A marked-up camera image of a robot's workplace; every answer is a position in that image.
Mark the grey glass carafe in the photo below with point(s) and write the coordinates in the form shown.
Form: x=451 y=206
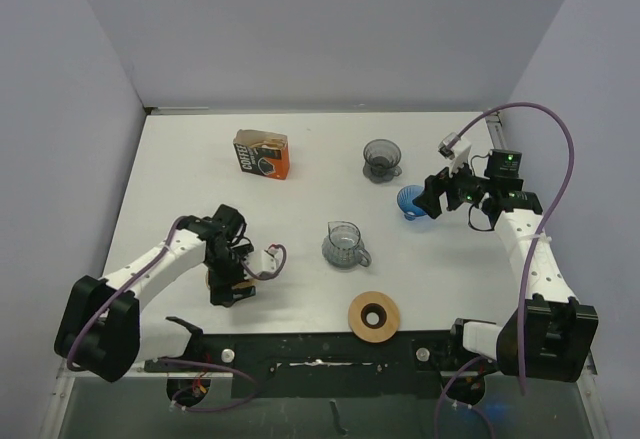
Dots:
x=343 y=246

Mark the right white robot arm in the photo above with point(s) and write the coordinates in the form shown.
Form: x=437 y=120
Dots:
x=549 y=335

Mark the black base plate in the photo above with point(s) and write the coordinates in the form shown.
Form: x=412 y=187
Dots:
x=338 y=365

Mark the grey plastic dripper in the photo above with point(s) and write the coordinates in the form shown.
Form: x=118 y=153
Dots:
x=381 y=161

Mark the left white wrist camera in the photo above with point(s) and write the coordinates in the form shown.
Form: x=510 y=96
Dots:
x=264 y=264

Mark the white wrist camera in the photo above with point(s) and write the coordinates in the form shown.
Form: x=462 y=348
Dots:
x=456 y=150
x=264 y=264

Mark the orange coffee filter box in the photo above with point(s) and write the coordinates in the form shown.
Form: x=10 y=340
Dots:
x=262 y=153

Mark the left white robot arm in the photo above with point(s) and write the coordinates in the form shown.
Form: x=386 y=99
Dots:
x=101 y=330

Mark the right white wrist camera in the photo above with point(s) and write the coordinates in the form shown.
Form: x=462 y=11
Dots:
x=456 y=150

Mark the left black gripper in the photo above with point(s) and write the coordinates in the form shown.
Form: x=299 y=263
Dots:
x=221 y=291

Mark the blue plastic dripper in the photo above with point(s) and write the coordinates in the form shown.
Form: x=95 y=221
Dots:
x=405 y=201

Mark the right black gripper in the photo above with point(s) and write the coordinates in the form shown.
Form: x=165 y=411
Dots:
x=429 y=200

